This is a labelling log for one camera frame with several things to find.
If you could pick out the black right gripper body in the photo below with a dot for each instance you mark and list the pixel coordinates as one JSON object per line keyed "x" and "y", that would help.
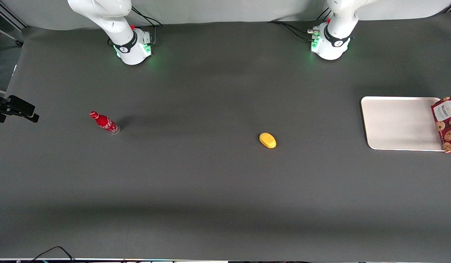
{"x": 14, "y": 106}

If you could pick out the red cookie box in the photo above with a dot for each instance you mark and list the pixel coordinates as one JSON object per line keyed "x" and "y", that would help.
{"x": 448, "y": 124}

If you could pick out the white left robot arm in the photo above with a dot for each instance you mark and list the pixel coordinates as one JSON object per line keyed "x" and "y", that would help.
{"x": 335, "y": 36}

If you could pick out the white rectangular tray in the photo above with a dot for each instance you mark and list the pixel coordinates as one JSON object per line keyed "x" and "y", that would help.
{"x": 401, "y": 124}

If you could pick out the red cola bottle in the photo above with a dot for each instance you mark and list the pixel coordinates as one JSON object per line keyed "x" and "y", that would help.
{"x": 104, "y": 122}

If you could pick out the dark grey table cloth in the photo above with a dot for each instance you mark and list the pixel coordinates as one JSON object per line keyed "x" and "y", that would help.
{"x": 211, "y": 182}

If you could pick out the yellow lemon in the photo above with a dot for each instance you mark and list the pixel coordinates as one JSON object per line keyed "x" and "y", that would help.
{"x": 268, "y": 140}

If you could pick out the aluminium frame strut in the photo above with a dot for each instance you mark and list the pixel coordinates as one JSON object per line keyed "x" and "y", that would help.
{"x": 10, "y": 16}

